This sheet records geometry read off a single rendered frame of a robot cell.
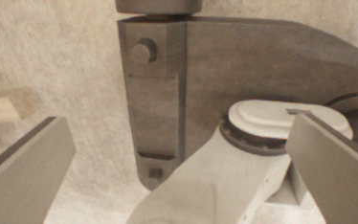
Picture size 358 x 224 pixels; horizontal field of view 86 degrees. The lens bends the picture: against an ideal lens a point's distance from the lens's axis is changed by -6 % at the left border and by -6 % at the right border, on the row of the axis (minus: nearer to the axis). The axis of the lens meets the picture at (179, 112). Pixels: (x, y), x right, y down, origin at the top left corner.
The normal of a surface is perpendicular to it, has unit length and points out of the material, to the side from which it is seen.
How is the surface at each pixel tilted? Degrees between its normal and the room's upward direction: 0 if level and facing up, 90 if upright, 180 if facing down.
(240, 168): 90
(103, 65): 0
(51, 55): 0
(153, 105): 0
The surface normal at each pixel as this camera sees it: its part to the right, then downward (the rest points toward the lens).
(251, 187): 0.00, -0.86
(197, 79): -0.17, 0.50
